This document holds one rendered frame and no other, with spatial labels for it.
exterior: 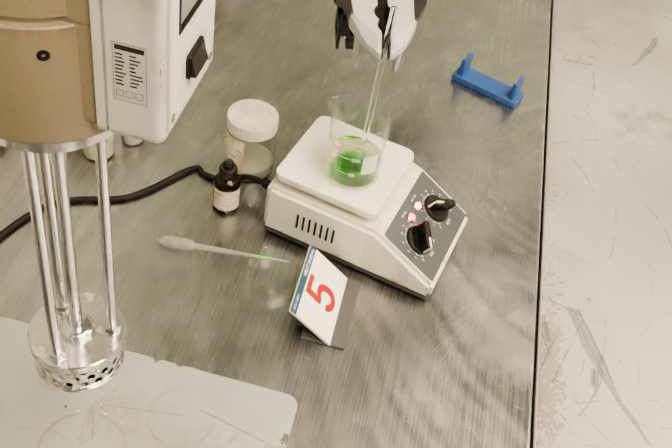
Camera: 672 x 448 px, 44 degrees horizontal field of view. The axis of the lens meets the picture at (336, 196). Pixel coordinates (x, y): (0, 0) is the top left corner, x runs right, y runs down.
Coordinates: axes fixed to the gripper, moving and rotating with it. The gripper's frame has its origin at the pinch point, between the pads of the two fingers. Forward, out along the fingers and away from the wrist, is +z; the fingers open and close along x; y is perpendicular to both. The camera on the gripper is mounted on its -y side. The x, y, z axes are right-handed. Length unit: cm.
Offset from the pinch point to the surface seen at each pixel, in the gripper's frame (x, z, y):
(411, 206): -6.3, 1.0, 19.8
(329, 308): 2.3, 11.9, 24.5
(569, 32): -38, -48, 27
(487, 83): -21.1, -30.5, 25.3
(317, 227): 3.8, 3.6, 21.5
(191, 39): 14.9, 30.1, -18.9
